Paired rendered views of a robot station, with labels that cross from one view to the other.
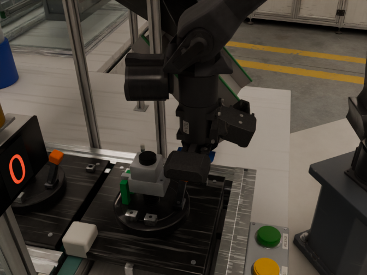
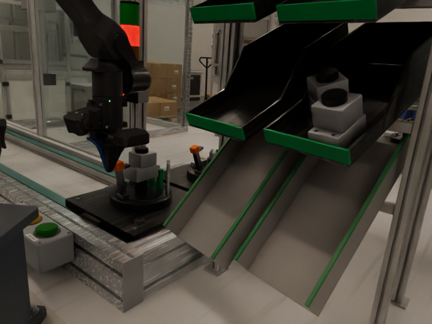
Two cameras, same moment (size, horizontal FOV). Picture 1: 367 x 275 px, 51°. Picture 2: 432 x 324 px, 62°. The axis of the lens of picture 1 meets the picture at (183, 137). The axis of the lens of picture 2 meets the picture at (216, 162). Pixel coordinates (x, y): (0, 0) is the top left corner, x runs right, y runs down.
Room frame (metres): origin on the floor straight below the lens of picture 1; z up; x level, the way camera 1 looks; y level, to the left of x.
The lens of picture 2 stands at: (0.97, -0.58, 1.30)
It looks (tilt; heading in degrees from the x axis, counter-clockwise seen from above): 17 degrees down; 114
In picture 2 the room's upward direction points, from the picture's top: 4 degrees clockwise
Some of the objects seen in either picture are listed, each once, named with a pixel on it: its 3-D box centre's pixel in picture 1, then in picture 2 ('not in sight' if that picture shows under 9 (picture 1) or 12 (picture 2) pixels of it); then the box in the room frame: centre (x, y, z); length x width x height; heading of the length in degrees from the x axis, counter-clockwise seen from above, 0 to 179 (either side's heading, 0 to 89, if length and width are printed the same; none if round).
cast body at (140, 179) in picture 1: (143, 171); (144, 162); (0.51, 0.07, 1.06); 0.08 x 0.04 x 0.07; 76
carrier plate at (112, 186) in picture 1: (152, 211); (141, 203); (0.51, 0.06, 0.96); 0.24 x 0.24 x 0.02; 76
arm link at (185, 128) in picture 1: (197, 122); (108, 116); (0.49, -0.02, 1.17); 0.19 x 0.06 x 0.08; 166
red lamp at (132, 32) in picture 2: not in sight; (129, 35); (0.35, 0.22, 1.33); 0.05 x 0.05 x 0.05
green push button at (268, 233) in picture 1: (268, 237); (47, 231); (0.44, -0.14, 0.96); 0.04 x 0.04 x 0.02
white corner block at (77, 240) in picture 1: (81, 239); not in sight; (0.44, 0.18, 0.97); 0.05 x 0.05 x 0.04; 76
